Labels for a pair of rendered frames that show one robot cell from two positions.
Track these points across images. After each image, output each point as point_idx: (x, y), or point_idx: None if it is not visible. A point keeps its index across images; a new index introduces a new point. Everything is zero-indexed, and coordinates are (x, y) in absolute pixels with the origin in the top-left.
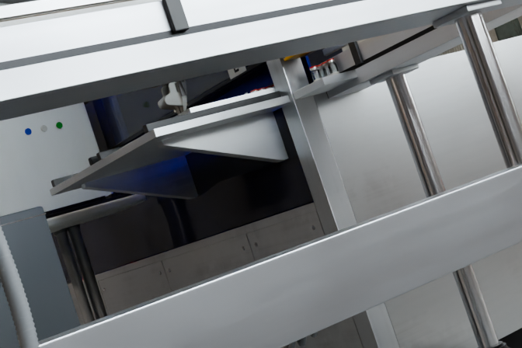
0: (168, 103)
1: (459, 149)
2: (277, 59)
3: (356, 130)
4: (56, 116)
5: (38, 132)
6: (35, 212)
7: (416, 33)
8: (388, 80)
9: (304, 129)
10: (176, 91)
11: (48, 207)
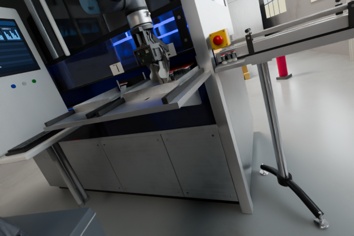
0: (160, 77)
1: (237, 90)
2: (206, 49)
3: (226, 86)
4: (31, 76)
5: (20, 86)
6: (85, 222)
7: (306, 38)
8: (261, 63)
9: (218, 88)
10: (163, 68)
11: (35, 128)
